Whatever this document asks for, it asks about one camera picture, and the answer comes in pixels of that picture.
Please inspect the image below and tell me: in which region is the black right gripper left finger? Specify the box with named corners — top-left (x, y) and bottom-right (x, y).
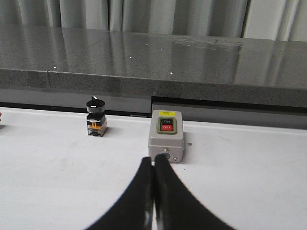
top-left (88, 157), bottom-right (154, 230)

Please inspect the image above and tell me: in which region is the black rotary selector switch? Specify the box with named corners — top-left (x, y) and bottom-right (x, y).
top-left (86, 96), bottom-right (107, 137)

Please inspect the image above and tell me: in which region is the grey curtain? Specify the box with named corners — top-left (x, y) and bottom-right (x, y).
top-left (0, 0), bottom-right (307, 41)

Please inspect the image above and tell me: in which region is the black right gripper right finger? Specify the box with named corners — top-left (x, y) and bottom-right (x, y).
top-left (154, 154), bottom-right (233, 230)

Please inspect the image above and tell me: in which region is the grey granite counter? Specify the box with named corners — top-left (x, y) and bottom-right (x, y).
top-left (0, 24), bottom-right (307, 108)

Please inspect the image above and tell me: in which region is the grey on-off switch box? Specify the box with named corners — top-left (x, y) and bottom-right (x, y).
top-left (148, 110), bottom-right (185, 163)

